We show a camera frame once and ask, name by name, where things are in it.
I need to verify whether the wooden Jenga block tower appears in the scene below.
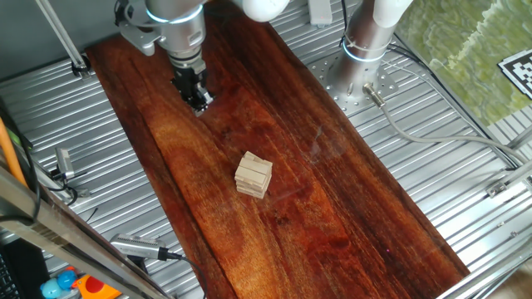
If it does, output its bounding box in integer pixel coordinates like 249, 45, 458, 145
234, 150, 273, 199

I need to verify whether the blue plastic toy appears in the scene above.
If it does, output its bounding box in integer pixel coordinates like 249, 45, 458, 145
40, 268, 79, 299

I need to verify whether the small grey camera on mount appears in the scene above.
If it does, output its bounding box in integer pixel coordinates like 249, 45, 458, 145
49, 147, 91, 199

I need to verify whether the white power strip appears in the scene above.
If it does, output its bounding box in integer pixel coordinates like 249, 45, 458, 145
307, 0, 333, 27

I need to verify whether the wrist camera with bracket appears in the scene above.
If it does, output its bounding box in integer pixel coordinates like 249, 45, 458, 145
116, 0, 163, 57

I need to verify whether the brown wooden board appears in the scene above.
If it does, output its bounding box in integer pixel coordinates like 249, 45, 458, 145
85, 0, 470, 299

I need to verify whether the aluminium pole with clamp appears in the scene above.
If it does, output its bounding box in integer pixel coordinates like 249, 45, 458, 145
35, 0, 92, 80

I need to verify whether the aluminium corner bracket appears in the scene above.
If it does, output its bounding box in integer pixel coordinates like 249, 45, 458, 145
485, 159, 532, 199

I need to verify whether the aluminium frame rail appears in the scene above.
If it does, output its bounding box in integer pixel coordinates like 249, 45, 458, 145
436, 238, 532, 299

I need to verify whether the orange pole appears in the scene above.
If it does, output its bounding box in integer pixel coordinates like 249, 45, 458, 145
0, 118, 27, 188

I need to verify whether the orange emergency stop box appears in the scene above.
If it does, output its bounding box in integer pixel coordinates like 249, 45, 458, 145
72, 273, 122, 299

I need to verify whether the black white fiducial marker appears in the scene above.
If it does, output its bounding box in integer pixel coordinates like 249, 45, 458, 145
497, 48, 532, 100

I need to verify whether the metal frame bar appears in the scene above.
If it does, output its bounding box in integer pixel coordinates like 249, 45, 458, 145
0, 165, 175, 299

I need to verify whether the black camera cable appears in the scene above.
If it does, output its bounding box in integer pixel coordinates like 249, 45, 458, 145
160, 248, 209, 299

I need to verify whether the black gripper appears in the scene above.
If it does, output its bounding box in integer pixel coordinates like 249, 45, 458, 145
170, 57, 216, 118

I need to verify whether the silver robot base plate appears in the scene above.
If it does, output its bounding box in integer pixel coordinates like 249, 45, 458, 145
309, 49, 400, 117

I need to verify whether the black keyboard device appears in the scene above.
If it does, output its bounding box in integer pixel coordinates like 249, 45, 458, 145
0, 238, 51, 299

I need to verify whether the grey base cable with connector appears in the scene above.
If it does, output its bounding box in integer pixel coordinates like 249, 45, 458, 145
362, 81, 531, 165

